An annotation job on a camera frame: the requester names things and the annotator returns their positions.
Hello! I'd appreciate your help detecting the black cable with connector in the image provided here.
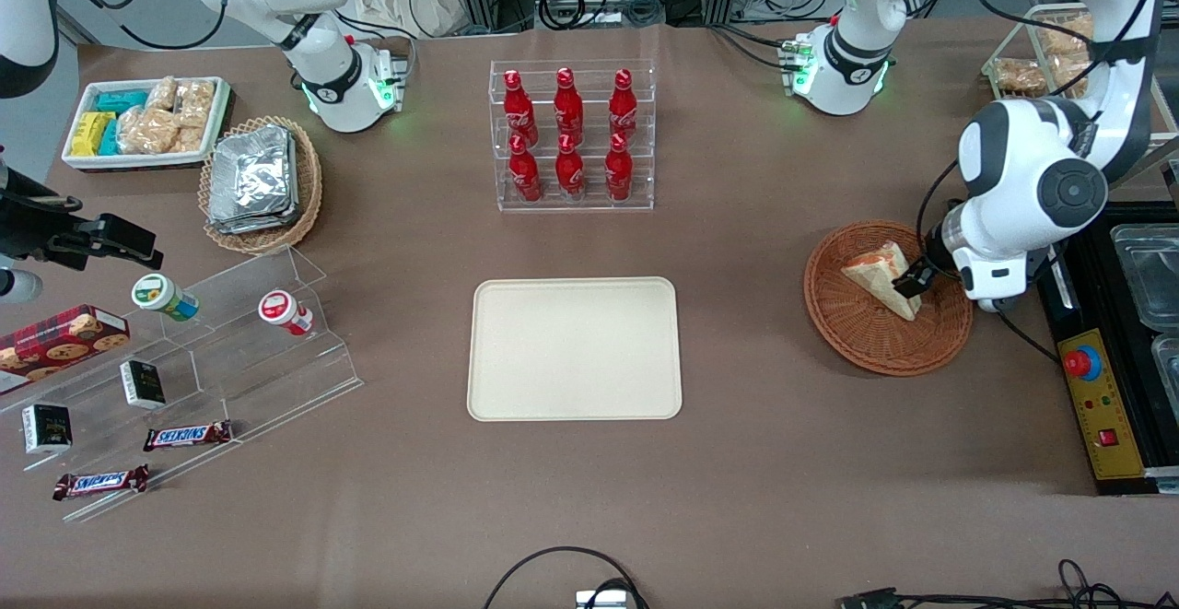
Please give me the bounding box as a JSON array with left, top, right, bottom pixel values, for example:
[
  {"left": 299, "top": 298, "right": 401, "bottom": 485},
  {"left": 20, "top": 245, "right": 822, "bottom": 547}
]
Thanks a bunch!
[{"left": 836, "top": 558, "right": 1179, "bottom": 609}]

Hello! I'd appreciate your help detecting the red lid yogurt cup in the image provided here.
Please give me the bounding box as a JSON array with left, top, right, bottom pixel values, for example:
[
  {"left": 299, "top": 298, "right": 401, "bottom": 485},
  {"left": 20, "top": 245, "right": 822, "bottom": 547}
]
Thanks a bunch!
[{"left": 258, "top": 289, "right": 315, "bottom": 337}]

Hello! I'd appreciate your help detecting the beige rectangular tray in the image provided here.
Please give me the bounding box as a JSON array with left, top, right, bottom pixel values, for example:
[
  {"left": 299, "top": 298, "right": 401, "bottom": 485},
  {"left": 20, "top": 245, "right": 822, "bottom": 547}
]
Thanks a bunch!
[{"left": 467, "top": 277, "right": 683, "bottom": 422}]

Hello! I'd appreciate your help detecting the small steel pan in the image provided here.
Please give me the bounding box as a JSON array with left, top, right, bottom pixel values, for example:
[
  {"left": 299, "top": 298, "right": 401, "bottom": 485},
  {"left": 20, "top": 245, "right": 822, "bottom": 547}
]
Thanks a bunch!
[{"left": 1150, "top": 334, "right": 1179, "bottom": 400}]

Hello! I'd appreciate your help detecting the red cookie box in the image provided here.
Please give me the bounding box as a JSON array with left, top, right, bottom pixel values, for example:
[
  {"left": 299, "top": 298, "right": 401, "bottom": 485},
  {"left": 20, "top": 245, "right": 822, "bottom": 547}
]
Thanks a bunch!
[{"left": 0, "top": 305, "right": 132, "bottom": 397}]

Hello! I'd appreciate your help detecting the red emergency stop button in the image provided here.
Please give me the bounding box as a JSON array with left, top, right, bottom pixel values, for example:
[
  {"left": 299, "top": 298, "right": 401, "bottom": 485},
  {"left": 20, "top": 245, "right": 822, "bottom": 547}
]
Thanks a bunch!
[{"left": 1063, "top": 345, "right": 1104, "bottom": 382}]

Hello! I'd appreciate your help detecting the small black box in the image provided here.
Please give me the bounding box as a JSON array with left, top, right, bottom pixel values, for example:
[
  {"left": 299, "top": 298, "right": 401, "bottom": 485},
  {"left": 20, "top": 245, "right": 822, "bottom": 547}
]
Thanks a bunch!
[
  {"left": 120, "top": 359, "right": 168, "bottom": 411},
  {"left": 21, "top": 404, "right": 74, "bottom": 456}
]

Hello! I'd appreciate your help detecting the white wire rack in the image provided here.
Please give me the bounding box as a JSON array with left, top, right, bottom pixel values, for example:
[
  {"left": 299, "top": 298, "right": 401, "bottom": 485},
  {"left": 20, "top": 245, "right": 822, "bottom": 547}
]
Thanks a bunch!
[{"left": 981, "top": 3, "right": 1179, "bottom": 195}]

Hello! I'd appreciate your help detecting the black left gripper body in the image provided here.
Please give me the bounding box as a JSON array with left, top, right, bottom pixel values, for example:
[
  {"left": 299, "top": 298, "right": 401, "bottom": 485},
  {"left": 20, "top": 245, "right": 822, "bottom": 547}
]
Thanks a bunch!
[{"left": 921, "top": 217, "right": 964, "bottom": 271}]

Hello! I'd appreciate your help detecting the light oval wicker basket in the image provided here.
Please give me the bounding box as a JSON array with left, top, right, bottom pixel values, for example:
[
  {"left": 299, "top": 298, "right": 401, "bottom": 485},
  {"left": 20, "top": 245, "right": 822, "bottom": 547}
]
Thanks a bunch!
[{"left": 198, "top": 116, "right": 323, "bottom": 255}]

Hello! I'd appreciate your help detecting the yellow snack packet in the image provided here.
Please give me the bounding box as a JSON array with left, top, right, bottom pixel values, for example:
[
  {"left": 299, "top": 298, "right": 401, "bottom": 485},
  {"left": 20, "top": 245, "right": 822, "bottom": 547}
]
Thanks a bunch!
[{"left": 70, "top": 112, "right": 117, "bottom": 158}]

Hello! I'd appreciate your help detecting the black power cable with plug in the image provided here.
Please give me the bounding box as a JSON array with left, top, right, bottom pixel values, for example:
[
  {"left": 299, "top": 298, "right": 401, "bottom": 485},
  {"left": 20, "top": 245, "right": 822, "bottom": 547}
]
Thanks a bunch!
[{"left": 990, "top": 307, "right": 1062, "bottom": 366}]

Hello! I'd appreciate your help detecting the brown Snickers bar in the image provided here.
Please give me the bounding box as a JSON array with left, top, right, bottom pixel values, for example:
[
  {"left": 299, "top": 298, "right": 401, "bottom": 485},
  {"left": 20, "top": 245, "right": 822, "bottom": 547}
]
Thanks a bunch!
[
  {"left": 143, "top": 420, "right": 234, "bottom": 453},
  {"left": 53, "top": 464, "right": 151, "bottom": 502}
]

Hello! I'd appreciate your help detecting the triangular sandwich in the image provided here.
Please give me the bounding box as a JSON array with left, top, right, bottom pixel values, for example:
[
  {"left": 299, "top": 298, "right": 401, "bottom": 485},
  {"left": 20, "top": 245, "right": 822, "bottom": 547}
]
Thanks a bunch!
[{"left": 841, "top": 240, "right": 923, "bottom": 322}]

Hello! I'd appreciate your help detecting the red cola bottle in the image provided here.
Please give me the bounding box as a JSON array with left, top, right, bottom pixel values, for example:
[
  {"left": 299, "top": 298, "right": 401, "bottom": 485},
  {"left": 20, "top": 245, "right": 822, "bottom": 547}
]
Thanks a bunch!
[
  {"left": 503, "top": 70, "right": 540, "bottom": 147},
  {"left": 608, "top": 68, "right": 639, "bottom": 141},
  {"left": 604, "top": 134, "right": 635, "bottom": 203},
  {"left": 554, "top": 135, "right": 586, "bottom": 201},
  {"left": 508, "top": 135, "right": 543, "bottom": 204},
  {"left": 554, "top": 67, "right": 585, "bottom": 144}
]

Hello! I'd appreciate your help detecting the large steel pan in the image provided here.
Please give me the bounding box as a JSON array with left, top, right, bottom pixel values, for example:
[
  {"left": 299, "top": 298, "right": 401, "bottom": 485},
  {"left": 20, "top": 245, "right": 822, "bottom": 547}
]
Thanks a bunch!
[{"left": 1110, "top": 224, "right": 1179, "bottom": 333}]

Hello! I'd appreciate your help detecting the black looped cable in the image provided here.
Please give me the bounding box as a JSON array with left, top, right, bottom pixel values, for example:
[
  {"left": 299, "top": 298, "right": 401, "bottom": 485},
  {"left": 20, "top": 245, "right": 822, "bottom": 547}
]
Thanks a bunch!
[{"left": 482, "top": 546, "right": 651, "bottom": 609}]

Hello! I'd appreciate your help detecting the brown round wicker basket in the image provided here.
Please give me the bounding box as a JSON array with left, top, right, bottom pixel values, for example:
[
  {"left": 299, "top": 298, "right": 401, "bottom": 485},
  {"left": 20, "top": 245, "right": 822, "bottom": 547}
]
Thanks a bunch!
[{"left": 804, "top": 220, "right": 974, "bottom": 377}]

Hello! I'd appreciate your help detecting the clear bag of fried snacks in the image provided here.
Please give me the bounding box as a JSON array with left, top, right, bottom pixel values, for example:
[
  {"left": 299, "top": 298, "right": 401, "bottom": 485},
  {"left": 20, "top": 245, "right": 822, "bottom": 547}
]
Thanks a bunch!
[
  {"left": 1050, "top": 54, "right": 1095, "bottom": 99},
  {"left": 1036, "top": 15, "right": 1099, "bottom": 57},
  {"left": 993, "top": 58, "right": 1048, "bottom": 95}
]

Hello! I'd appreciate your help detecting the clear acrylic bottle rack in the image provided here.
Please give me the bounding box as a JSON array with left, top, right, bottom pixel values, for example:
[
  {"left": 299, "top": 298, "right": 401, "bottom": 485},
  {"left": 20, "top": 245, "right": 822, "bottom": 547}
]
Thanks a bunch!
[{"left": 489, "top": 60, "right": 657, "bottom": 214}]

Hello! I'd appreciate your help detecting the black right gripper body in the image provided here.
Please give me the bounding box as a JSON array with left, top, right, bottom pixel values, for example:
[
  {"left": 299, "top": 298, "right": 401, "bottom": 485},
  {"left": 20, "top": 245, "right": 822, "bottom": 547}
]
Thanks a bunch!
[{"left": 0, "top": 165, "right": 88, "bottom": 267}]

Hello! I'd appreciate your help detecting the white rectangular snack tray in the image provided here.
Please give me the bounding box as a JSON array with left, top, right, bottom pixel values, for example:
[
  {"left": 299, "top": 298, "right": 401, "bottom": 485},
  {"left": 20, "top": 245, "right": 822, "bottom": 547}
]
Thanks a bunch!
[{"left": 62, "top": 76, "right": 231, "bottom": 171}]

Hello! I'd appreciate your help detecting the clear acrylic stepped display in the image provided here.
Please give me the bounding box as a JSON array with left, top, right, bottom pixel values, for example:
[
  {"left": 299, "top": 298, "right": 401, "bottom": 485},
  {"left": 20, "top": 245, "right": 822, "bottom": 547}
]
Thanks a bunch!
[{"left": 0, "top": 245, "right": 364, "bottom": 523}]

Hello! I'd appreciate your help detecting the black appliance with yellow panel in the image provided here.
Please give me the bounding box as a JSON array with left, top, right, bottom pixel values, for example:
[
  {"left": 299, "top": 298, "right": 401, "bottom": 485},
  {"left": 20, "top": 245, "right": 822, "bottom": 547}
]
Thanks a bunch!
[{"left": 1036, "top": 202, "right": 1179, "bottom": 497}]

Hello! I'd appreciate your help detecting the green lid yogurt cup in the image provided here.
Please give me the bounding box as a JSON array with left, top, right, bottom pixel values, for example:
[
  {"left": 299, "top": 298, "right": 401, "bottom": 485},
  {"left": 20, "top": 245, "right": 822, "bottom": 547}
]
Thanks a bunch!
[{"left": 132, "top": 274, "right": 201, "bottom": 322}]

